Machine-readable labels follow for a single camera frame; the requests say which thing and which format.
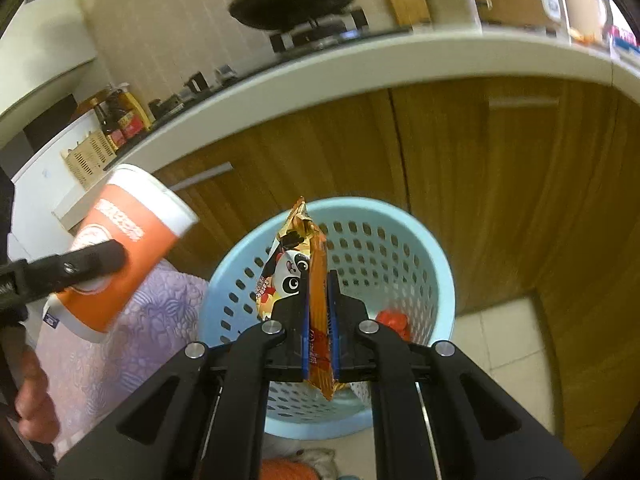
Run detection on white side cabinet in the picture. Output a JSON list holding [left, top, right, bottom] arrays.
[[9, 110, 112, 261]]

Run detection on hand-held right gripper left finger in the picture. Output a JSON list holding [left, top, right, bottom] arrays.
[[52, 285, 309, 480]]

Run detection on black glass gas stove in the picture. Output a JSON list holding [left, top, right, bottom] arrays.
[[150, 7, 416, 113]]

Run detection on beige electric kettle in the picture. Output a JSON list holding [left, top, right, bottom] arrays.
[[560, 0, 613, 43]]

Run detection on light blue perforated waste basket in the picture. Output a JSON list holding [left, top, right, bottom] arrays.
[[200, 197, 457, 436]]

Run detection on red plastic bag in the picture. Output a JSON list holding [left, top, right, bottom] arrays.
[[375, 310, 412, 343]]

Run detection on orange panda snack packet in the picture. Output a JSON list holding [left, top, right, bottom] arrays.
[[256, 196, 351, 402]]

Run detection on person's left hand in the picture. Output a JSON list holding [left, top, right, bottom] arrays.
[[14, 350, 62, 444]]

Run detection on red snack packets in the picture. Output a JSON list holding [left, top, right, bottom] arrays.
[[607, 24, 640, 57]]

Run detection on yellow oil bottle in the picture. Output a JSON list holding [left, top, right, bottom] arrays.
[[127, 91, 154, 132]]

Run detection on orange white paper cup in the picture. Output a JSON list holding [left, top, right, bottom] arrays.
[[42, 163, 200, 343]]

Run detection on dark soy sauce bottle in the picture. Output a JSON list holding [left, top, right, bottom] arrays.
[[92, 97, 119, 154]]

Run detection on silver cabinet handle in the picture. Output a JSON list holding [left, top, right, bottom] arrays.
[[172, 161, 234, 192], [487, 95, 561, 110]]

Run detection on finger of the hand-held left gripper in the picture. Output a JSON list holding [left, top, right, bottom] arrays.
[[17, 239, 127, 302]]

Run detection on large dark sauce bottle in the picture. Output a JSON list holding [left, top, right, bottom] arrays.
[[107, 87, 146, 142]]

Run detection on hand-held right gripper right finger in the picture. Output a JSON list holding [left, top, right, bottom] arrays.
[[327, 270, 586, 480]]

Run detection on beige slotted utensil holder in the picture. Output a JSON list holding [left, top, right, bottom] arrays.
[[60, 130, 119, 191]]

